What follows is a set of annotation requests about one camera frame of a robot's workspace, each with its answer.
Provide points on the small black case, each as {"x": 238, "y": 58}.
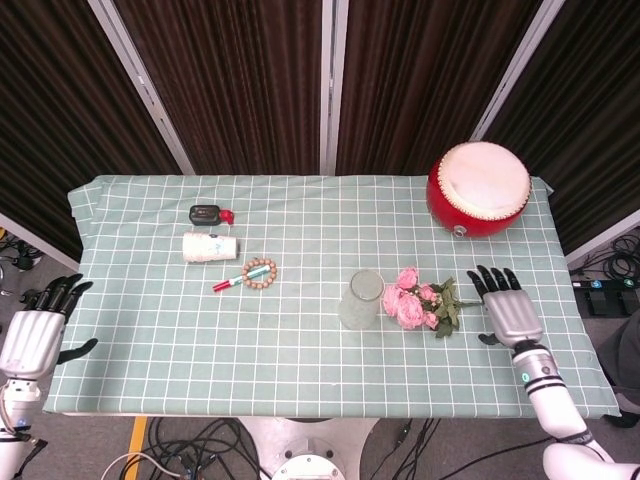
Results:
{"x": 204, "y": 214}

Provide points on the green checkered tablecloth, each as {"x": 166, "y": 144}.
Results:
{"x": 300, "y": 360}

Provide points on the clear textured glass vase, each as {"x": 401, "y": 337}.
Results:
{"x": 357, "y": 307}

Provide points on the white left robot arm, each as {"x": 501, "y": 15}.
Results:
{"x": 15, "y": 425}

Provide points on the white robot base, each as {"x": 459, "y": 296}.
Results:
{"x": 310, "y": 450}

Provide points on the black foot pedal unit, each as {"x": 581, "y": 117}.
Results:
{"x": 607, "y": 295}

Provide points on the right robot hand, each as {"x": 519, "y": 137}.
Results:
{"x": 512, "y": 317}

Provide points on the red and green marker pen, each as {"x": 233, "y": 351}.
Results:
{"x": 225, "y": 284}

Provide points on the white partition frame bar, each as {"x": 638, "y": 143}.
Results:
{"x": 332, "y": 85}
{"x": 35, "y": 237}
{"x": 520, "y": 70}
{"x": 605, "y": 235}
{"x": 145, "y": 90}

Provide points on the pink artificial flower bouquet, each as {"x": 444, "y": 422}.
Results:
{"x": 407, "y": 305}

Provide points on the red drum with white skin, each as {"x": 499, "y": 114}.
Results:
{"x": 480, "y": 200}

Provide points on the dark grey seat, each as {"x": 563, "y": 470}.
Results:
{"x": 622, "y": 350}

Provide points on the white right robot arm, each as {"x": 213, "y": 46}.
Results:
{"x": 550, "y": 400}

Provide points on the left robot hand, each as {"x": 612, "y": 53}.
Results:
{"x": 30, "y": 340}

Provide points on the stack of white paper cups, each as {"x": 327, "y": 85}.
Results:
{"x": 207, "y": 247}

